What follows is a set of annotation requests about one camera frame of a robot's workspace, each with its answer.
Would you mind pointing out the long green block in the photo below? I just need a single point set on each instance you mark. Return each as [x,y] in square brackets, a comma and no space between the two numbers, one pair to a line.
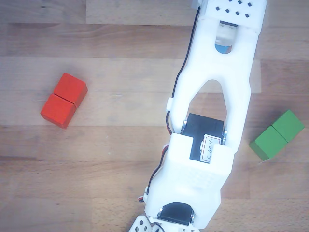
[275,137]

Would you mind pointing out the white handwritten label sticker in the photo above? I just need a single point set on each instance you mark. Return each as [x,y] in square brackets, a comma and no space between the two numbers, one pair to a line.
[211,149]

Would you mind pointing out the long red block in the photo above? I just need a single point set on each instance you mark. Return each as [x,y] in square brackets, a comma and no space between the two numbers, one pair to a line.
[62,101]

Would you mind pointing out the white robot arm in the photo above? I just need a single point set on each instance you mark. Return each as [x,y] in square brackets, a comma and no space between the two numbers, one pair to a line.
[212,70]

